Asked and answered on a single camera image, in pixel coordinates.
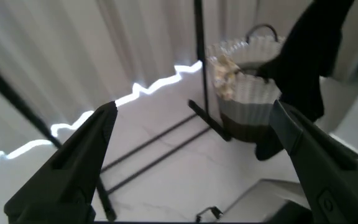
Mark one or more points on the white laundry basket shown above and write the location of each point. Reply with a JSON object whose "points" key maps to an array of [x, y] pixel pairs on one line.
{"points": [[250, 93]]}

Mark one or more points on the black clothes rack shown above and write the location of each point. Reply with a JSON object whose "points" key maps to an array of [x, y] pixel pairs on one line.
{"points": [[201, 46]]}

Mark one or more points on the black short-sleeved shirt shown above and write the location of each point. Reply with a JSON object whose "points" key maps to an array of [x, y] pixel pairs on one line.
{"points": [[309, 56]]}

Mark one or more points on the white curtain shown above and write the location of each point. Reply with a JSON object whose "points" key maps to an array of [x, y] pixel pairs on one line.
{"points": [[73, 56]]}

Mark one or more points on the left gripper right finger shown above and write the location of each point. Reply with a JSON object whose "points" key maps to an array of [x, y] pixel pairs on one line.
{"points": [[337, 180]]}

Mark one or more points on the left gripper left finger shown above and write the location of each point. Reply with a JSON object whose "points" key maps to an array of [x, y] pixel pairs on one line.
{"points": [[70, 174]]}

